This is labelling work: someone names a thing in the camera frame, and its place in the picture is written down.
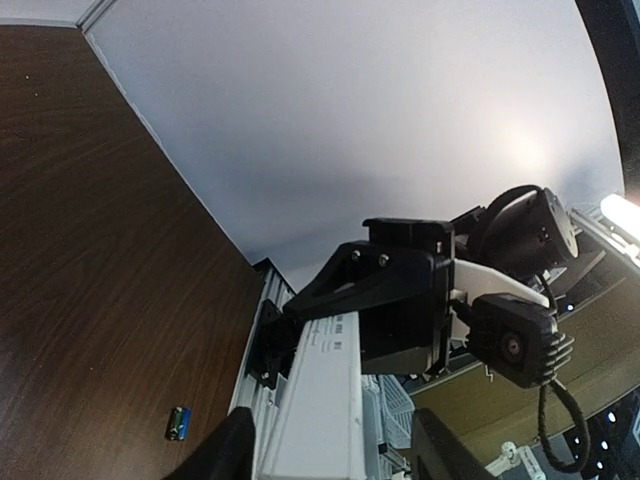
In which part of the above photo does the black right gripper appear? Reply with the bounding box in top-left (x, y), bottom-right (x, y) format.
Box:
top-left (283, 218), bottom-right (455, 376)

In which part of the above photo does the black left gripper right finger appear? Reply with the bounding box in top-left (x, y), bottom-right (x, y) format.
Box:
top-left (410, 408), bottom-right (493, 480)

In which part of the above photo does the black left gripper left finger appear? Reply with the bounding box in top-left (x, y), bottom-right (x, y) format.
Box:
top-left (165, 407), bottom-right (256, 480)

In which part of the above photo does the blue AAA battery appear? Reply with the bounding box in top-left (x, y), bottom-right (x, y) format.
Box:
top-left (174, 407), bottom-right (191, 441)

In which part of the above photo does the white remote control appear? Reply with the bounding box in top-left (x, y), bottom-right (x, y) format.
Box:
top-left (256, 313), bottom-right (366, 479)

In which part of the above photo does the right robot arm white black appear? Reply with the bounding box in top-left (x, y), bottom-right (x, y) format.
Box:
top-left (283, 185), bottom-right (578, 388)

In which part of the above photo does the front aluminium rail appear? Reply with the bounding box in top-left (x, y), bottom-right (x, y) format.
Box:
top-left (229, 258), bottom-right (296, 411)

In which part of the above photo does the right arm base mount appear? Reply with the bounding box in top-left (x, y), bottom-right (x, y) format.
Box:
top-left (248, 299), bottom-right (300, 390)

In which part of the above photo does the right black braided cable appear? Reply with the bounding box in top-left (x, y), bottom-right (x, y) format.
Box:
top-left (529, 269), bottom-right (594, 472)

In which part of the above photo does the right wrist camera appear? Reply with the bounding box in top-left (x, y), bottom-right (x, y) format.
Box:
top-left (449, 259), bottom-right (576, 390)

